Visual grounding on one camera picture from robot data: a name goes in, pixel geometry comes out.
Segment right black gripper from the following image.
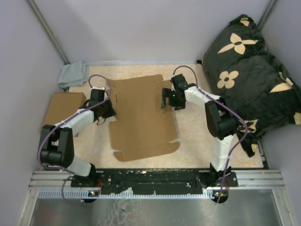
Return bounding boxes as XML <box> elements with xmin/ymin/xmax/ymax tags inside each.
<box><xmin>161</xmin><ymin>89</ymin><xmax>185</xmax><ymax>111</ymax></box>

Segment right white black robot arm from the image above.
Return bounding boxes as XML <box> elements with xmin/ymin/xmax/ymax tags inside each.
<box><xmin>161</xmin><ymin>74</ymin><xmax>239</xmax><ymax>188</ymax></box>

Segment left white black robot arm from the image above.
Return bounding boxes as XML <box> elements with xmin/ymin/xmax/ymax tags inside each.
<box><xmin>37</xmin><ymin>88</ymin><xmax>116</xmax><ymax>187</ymax></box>

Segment folded brown cardboard box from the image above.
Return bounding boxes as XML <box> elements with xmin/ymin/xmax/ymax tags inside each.
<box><xmin>42</xmin><ymin>92</ymin><xmax>87</xmax><ymax>127</ymax></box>

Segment grey folded cloth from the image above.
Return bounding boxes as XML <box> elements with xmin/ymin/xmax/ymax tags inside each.
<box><xmin>58</xmin><ymin>60</ymin><xmax>88</xmax><ymax>89</ymax></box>

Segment black floral plush pillow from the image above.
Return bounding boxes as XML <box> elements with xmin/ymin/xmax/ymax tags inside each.
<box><xmin>202</xmin><ymin>15</ymin><xmax>301</xmax><ymax>157</ymax></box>

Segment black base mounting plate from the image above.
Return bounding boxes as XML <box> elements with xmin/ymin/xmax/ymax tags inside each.
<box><xmin>71</xmin><ymin>168</ymin><xmax>238</xmax><ymax>203</ymax></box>

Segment left aluminium corner post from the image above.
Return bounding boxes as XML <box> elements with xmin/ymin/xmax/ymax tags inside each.
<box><xmin>26</xmin><ymin>0</ymin><xmax>70</xmax><ymax>65</ymax></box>

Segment aluminium corner post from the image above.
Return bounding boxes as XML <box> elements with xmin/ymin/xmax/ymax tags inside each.
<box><xmin>257</xmin><ymin>0</ymin><xmax>279</xmax><ymax>30</ymax></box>
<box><xmin>26</xmin><ymin>0</ymin><xmax>70</xmax><ymax>65</ymax></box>

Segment aluminium frame rail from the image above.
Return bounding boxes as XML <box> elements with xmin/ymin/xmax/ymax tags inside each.
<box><xmin>18</xmin><ymin>169</ymin><xmax>293</xmax><ymax>226</ymax></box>

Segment right aluminium corner post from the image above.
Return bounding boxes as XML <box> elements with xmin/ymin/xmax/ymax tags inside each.
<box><xmin>257</xmin><ymin>0</ymin><xmax>279</xmax><ymax>30</ymax></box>

